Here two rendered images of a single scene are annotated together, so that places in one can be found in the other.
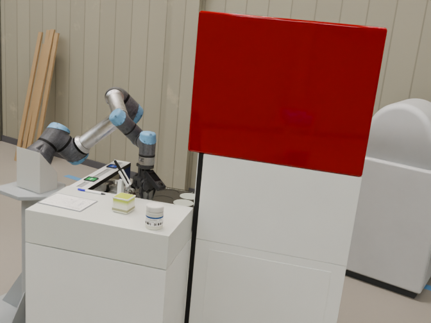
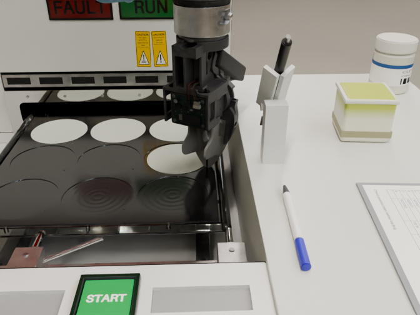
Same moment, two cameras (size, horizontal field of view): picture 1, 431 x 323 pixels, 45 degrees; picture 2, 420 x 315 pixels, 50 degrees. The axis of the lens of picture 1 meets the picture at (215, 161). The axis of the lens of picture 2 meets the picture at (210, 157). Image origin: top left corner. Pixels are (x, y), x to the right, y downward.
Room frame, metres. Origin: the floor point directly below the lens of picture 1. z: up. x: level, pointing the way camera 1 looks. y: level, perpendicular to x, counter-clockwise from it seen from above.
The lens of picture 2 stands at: (2.46, 0.91, 1.27)
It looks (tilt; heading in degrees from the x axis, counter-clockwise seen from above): 30 degrees down; 256
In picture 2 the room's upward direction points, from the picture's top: straight up
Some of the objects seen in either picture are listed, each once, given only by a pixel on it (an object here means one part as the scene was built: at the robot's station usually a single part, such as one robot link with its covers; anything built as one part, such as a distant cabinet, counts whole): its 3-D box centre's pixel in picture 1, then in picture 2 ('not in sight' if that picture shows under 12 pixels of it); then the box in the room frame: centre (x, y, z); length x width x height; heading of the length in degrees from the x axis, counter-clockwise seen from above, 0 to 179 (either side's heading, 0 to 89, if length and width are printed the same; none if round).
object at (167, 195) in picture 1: (162, 199); (109, 160); (2.46, 0.24, 0.90); 0.34 x 0.34 x 0.01; 78
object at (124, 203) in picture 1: (124, 203); (362, 111); (2.09, 0.37, 1.00); 0.07 x 0.07 x 0.07; 73
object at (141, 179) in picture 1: (144, 176); (200, 79); (2.33, 0.32, 1.05); 0.09 x 0.08 x 0.12; 48
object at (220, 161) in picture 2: not in sight; (219, 159); (2.29, 0.29, 0.90); 0.37 x 0.01 x 0.01; 78
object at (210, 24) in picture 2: (145, 160); (204, 20); (2.32, 0.32, 1.13); 0.08 x 0.08 x 0.05
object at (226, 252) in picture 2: not in sight; (232, 273); (2.34, 0.54, 0.89); 0.08 x 0.03 x 0.03; 78
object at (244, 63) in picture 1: (289, 84); not in sight; (2.54, -0.32, 1.52); 0.81 x 0.75 x 0.60; 168
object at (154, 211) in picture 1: (154, 216); (392, 63); (1.95, 0.22, 1.01); 0.07 x 0.07 x 0.10
